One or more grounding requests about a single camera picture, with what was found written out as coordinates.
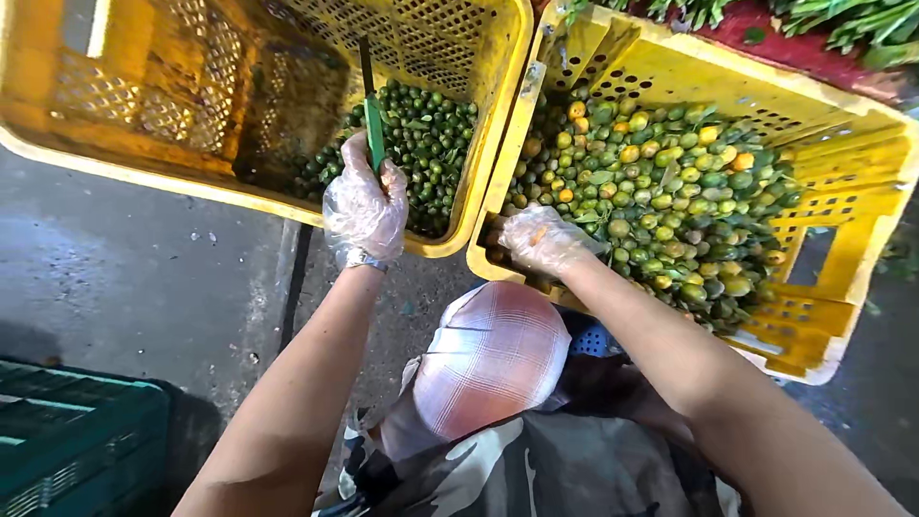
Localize person's right hand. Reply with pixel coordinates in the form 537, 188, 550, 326
493, 203, 608, 280

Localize person's left hand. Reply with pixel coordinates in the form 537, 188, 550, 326
322, 131, 410, 271

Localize green-handled knife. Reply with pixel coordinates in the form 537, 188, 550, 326
358, 36, 386, 177

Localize person's right forearm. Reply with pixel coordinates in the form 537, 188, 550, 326
559, 253, 913, 517

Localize person's left forearm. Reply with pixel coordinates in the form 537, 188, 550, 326
171, 263, 387, 517

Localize pile of small green fruits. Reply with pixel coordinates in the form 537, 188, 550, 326
289, 79, 479, 240

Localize yellow crate with lattice holes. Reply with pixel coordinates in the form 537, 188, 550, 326
0, 0, 535, 259

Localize person's legs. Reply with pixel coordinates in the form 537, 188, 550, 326
368, 281, 629, 462

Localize pile of green and orange fruits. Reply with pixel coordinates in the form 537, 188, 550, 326
487, 88, 804, 335

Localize person's body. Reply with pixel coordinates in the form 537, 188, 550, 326
312, 409, 742, 517

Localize yellow crate with round holes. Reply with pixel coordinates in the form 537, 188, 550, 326
467, 1, 919, 386

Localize red cloth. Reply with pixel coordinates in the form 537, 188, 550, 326
627, 0, 907, 103

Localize pile of leafy greens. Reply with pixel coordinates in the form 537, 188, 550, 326
565, 0, 919, 70

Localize dark green plastic crate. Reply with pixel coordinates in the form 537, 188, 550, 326
0, 359, 172, 517

